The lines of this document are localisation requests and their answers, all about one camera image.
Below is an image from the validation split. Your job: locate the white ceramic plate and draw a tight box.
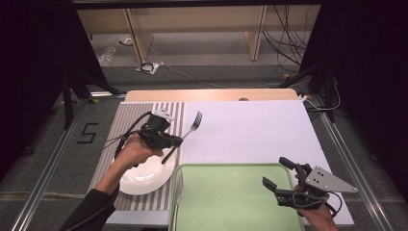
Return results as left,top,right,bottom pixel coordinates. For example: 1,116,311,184
118,147,177,196

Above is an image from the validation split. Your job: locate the wooden office desk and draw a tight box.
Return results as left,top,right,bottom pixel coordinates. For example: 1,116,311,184
71,0,321,64

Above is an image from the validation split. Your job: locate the person's left hand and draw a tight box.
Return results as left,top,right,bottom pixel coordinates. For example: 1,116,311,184
114,132,165,171

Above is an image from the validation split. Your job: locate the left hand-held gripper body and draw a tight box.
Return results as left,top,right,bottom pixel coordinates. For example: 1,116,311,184
139,109,175,150

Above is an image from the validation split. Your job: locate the green plastic tray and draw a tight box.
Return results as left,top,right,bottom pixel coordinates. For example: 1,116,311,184
168,163,306,231

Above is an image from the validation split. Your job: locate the bundle of black cables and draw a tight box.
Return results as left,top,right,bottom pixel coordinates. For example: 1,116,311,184
262,4,311,73

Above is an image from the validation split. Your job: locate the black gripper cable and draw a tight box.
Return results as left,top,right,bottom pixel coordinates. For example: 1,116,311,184
104,110,153,160
320,191,344,219

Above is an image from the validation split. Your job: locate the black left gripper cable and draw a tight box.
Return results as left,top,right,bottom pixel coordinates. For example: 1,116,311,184
104,110,153,160

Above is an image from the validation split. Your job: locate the long white floor cable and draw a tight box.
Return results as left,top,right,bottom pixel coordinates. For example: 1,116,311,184
148,44,283,90

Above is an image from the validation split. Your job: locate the short white cable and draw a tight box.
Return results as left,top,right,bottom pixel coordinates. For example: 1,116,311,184
304,86,342,113

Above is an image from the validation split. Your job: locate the silver fork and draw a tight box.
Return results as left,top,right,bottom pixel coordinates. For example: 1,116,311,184
161,111,204,166

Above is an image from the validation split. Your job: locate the empty clear bottle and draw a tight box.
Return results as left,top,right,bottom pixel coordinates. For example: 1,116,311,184
97,45,117,66

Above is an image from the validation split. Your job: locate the clear bag with black ring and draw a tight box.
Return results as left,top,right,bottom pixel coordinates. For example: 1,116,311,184
136,61,161,75

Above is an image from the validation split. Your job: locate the aluminium floor rail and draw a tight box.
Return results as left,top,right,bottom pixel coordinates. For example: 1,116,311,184
316,95,395,231
11,95,88,231

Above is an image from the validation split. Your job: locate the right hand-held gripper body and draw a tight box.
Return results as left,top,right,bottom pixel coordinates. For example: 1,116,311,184
275,163,359,212

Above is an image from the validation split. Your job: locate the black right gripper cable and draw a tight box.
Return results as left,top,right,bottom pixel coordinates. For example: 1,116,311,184
320,191,344,219

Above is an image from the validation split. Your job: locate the grey striped placemat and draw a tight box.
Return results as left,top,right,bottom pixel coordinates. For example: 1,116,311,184
88,101,186,212

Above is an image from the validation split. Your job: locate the black metal stand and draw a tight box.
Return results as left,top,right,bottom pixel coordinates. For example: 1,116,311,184
61,68,128,129
278,57,338,123

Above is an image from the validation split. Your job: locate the person's right hand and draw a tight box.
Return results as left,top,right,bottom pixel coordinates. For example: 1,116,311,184
300,204,340,231

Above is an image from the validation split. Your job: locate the black curtain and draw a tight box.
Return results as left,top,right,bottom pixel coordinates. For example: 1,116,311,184
299,0,408,193
0,0,109,181

